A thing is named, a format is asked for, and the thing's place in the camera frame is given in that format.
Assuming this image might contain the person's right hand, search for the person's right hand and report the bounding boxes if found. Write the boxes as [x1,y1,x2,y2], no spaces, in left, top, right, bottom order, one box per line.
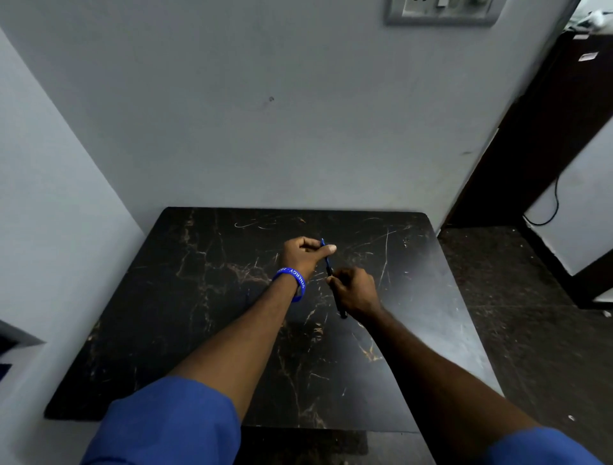
[326,266,385,323]

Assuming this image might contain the person's left hand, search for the person's left hand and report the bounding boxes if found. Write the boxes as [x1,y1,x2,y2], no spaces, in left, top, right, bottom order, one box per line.
[279,236,337,286]

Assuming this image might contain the blue and black pen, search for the blue and black pen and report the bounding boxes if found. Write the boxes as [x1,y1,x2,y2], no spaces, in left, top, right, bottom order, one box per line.
[320,238,348,320]

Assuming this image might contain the person's right forearm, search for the person's right forearm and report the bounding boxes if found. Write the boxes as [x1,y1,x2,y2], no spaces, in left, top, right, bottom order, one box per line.
[357,308,544,465]

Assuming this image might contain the person's left forearm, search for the person's left forearm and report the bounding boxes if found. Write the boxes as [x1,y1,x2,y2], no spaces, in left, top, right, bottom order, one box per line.
[165,278,301,423]

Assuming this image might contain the blue rubber wristband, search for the blue rubber wristband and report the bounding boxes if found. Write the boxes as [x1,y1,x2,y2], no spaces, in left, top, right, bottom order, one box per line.
[272,267,307,304]

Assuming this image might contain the blue left shirt sleeve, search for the blue left shirt sleeve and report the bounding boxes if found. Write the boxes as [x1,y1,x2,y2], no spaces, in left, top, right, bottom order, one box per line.
[80,376,242,465]

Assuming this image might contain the blue shirt sleeve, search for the blue shirt sleeve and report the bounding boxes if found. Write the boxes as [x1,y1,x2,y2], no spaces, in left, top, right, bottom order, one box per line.
[80,376,242,465]
[472,426,605,465]

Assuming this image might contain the dark brown wooden cabinet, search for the dark brown wooden cabinet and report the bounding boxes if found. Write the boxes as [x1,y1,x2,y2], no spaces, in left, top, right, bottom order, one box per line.
[440,26,613,310]

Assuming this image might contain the blue right shirt sleeve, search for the blue right shirt sleeve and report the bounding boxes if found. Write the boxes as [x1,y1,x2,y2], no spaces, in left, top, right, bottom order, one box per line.
[472,426,605,465]

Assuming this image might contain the white object on cabinet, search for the white object on cabinet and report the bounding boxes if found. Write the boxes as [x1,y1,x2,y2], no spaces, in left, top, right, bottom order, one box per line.
[565,9,610,34]

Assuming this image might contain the black cable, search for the black cable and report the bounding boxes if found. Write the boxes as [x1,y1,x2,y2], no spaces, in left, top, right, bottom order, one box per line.
[522,175,561,227]

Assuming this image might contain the grey wall switch plate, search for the grey wall switch plate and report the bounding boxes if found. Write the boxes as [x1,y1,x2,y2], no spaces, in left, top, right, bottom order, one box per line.
[384,0,506,27]

